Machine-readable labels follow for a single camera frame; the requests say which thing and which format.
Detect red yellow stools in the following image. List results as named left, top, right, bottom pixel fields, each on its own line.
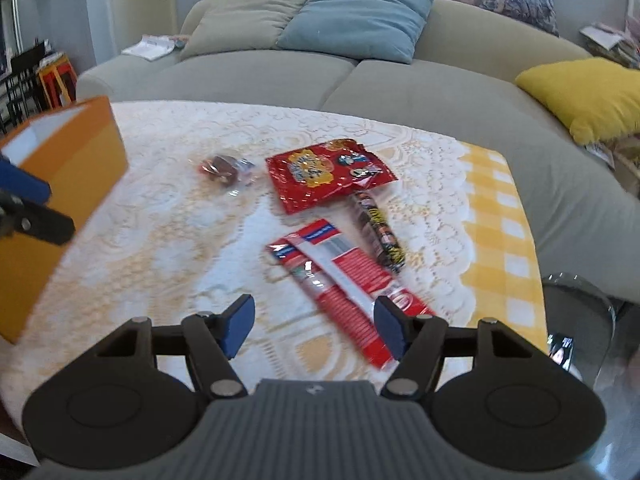
left=37, top=52, right=77, bottom=110

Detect red white sausage packet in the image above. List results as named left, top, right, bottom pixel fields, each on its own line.
left=268, top=219, right=433, bottom=368

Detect blue cushion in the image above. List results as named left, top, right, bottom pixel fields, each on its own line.
left=277, top=0, right=434, bottom=64

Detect white booklet on sofa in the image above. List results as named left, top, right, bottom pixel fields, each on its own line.
left=122, top=35, right=190, bottom=62

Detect yellow cushion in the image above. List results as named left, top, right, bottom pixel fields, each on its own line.
left=515, top=58, right=640, bottom=145

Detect grey green sofa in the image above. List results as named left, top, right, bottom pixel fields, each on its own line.
left=77, top=0, right=639, bottom=302

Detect white lace tablecloth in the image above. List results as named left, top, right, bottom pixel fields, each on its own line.
left=1, top=101, right=475, bottom=419

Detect orange cardboard box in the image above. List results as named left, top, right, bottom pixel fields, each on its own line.
left=1, top=96, right=128, bottom=344

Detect yellow checked tablecloth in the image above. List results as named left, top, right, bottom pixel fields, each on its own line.
left=460, top=144, right=548, bottom=351

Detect beige cushion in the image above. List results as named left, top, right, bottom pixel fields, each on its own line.
left=180, top=0, right=307, bottom=61

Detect dark sausage stick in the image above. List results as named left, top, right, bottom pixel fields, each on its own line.
left=349, top=191, right=406, bottom=274

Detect glass side table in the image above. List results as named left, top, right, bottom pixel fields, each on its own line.
left=541, top=272, right=617, bottom=388

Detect black dining chair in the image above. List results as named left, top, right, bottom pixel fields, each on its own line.
left=1, top=41, right=49, bottom=136

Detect pile of books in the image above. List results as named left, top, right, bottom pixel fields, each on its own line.
left=579, top=0, right=639, bottom=70

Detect red chip bag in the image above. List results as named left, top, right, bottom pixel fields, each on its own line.
left=266, top=138, right=397, bottom=214

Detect small chocolate cake packet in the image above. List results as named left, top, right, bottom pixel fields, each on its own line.
left=198, top=154, right=257, bottom=195

